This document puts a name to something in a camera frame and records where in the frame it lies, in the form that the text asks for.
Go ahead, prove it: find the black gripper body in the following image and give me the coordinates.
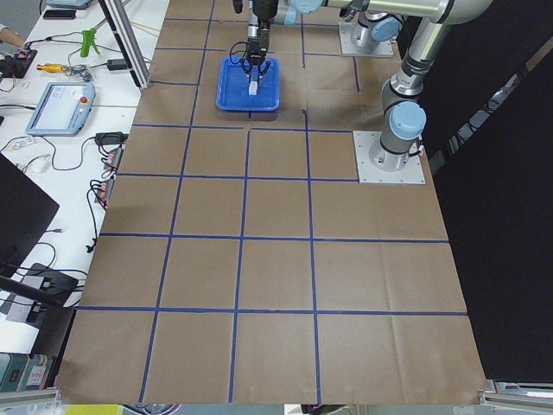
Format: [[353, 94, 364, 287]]
[[245, 23, 270, 65]]

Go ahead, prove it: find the white block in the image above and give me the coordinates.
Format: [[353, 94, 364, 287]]
[[250, 71, 259, 85], [248, 81, 258, 96]]

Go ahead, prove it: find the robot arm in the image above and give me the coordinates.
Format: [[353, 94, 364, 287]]
[[231, 0, 403, 85], [322, 0, 492, 172]]

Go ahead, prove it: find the blue plastic tray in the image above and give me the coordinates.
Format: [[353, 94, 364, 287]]
[[216, 57, 280, 112]]

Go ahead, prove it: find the person hand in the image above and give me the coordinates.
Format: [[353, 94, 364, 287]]
[[0, 23, 25, 48]]

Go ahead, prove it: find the black power adapter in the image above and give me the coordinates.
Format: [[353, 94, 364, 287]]
[[106, 59, 129, 71]]

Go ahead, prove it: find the usb hub far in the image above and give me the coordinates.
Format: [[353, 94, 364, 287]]
[[103, 147, 124, 171]]

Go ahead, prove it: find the usb hub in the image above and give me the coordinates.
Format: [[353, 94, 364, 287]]
[[92, 178, 115, 208], [103, 147, 124, 171]]

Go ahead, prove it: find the teach pendant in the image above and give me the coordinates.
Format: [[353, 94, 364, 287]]
[[25, 82, 96, 137]]

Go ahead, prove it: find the usb hub near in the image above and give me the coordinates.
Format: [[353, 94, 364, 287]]
[[92, 178, 115, 208]]

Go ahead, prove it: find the yellow tool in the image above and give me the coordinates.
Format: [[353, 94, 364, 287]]
[[36, 63, 67, 73]]

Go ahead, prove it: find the black phone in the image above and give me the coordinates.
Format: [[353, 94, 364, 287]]
[[42, 9, 77, 20]]

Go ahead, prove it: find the white mouse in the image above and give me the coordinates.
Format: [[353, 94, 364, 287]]
[[29, 156, 50, 174]]

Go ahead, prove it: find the black monitor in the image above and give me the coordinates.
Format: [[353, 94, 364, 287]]
[[0, 156, 60, 278]]

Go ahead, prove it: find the black monitor stand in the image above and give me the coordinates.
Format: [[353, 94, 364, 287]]
[[1, 263, 79, 307]]

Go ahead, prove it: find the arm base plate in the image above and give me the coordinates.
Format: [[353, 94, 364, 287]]
[[338, 22, 394, 58], [353, 131, 426, 185]]

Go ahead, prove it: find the aluminium frame post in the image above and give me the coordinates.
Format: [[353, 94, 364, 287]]
[[99, 0, 151, 91]]

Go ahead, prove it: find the green handled reacher grabber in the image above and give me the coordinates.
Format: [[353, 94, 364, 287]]
[[79, 28, 100, 58]]

